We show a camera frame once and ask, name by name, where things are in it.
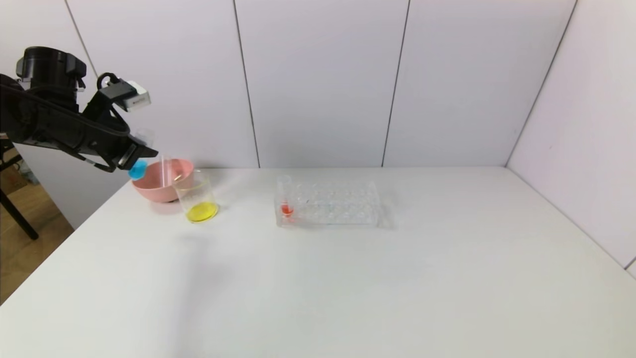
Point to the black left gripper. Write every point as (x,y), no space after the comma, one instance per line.
(130,153)

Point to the test tube with blue pigment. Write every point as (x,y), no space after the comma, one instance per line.
(137,170)

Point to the test tube with yellow pigment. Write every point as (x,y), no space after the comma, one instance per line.
(165,171)

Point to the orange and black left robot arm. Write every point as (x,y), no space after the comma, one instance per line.
(39,119)

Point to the clear plastic measuring beaker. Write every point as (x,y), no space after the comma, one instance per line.
(201,209)

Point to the test tube with red pigment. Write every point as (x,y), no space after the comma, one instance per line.
(286,210)

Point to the clear acrylic test tube rack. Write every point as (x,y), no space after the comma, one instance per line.
(328,209)

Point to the pink bowl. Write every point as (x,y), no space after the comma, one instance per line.
(149,189)

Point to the black stand leg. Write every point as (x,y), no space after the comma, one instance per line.
(20,219)

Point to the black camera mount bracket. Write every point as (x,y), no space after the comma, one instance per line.
(107,97)

